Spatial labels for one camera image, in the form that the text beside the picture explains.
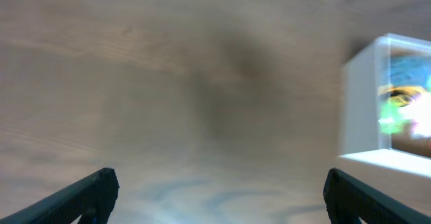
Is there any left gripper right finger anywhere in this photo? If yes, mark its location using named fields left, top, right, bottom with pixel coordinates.
left=323, top=168, right=430, bottom=224

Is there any grey yellow toy truck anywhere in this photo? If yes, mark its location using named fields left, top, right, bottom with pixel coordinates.
left=378, top=54, right=430, bottom=107

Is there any white cardboard box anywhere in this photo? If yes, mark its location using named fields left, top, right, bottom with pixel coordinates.
left=340, top=34, right=430, bottom=178

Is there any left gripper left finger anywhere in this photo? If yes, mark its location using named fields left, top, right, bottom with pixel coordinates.
left=1, top=167, right=119, bottom=224

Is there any green number ball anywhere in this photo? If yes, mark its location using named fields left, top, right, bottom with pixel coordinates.
left=378, top=100, right=408, bottom=135

